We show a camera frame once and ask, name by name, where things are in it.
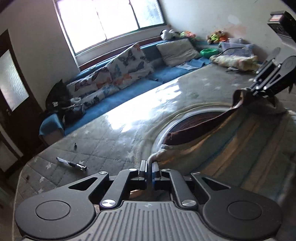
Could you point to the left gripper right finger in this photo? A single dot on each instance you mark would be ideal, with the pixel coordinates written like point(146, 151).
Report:
point(174, 183)

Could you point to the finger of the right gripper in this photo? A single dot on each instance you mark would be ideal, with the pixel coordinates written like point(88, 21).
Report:
point(266, 74)
point(285, 79)

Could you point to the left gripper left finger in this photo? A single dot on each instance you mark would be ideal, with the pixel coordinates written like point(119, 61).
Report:
point(126, 181)

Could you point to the blue striped knit garment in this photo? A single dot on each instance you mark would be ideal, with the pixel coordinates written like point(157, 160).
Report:
point(251, 146)

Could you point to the rolled floral cloth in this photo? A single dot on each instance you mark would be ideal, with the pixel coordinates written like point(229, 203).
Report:
point(239, 62)

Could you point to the clear plastic storage box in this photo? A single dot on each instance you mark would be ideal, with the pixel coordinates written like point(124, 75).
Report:
point(237, 47)

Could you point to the grey star quilted table cover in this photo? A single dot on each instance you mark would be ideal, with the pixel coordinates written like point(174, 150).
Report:
point(55, 201)

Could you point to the black pen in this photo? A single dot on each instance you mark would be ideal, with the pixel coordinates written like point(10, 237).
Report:
point(72, 164)

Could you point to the colourful plush toys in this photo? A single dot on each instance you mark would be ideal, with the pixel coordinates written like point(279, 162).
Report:
point(217, 37)

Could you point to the green bowl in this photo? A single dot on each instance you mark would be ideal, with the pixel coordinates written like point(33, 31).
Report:
point(207, 53)

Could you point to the round induction cooktop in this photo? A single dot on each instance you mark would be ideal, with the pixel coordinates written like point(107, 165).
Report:
point(192, 120)

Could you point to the grey plain pillow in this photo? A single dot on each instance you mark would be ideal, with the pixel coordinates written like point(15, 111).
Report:
point(177, 52)

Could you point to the blue sofa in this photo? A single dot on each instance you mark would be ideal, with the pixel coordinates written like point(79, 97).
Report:
point(52, 129)

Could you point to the long butterfly cushion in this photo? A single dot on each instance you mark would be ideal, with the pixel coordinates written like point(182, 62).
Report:
point(93, 88)

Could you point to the white plush toy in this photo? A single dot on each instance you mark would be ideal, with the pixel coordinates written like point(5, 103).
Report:
point(169, 34)

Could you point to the black bag on sofa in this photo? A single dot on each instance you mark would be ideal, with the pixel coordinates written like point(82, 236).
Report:
point(59, 102)

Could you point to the large butterfly pillow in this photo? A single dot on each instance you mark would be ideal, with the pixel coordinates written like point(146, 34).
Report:
point(129, 66)

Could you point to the dark wooden door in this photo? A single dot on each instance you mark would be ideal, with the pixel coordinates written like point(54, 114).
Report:
point(20, 113)

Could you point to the window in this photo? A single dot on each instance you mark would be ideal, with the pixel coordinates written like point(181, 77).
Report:
point(90, 23)

